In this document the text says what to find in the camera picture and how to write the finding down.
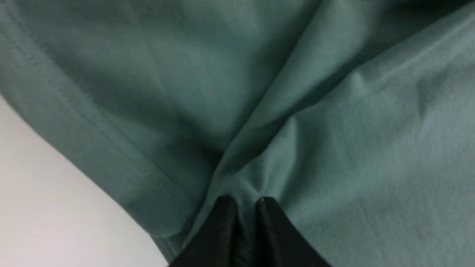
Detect green long-sleeved shirt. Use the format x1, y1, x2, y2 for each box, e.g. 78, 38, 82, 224
1, 0, 474, 267

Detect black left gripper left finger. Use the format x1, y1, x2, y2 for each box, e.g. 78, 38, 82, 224
169, 196, 238, 267

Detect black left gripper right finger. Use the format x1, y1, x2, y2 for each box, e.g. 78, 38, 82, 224
256, 197, 330, 267

